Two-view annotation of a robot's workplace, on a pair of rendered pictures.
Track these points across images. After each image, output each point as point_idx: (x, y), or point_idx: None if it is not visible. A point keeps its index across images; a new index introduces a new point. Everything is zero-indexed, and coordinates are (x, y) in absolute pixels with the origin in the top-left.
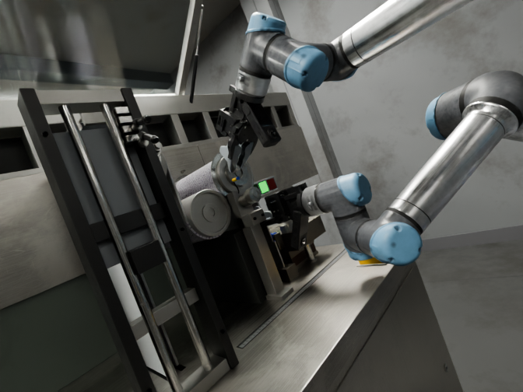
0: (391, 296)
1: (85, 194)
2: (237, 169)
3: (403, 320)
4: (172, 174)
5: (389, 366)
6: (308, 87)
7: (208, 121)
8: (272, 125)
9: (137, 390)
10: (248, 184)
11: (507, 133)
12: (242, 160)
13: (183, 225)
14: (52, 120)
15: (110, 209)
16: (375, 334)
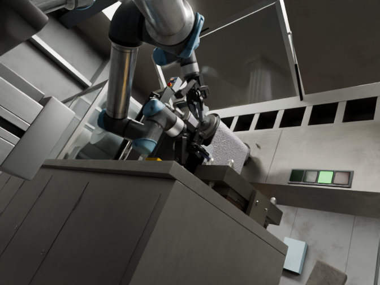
0: (129, 186)
1: (145, 117)
2: (197, 119)
3: (119, 206)
4: (251, 146)
5: (97, 208)
6: (156, 64)
7: (306, 113)
8: (183, 87)
9: None
10: (206, 132)
11: (112, 43)
12: (198, 113)
13: None
14: (225, 116)
15: (141, 119)
16: (108, 186)
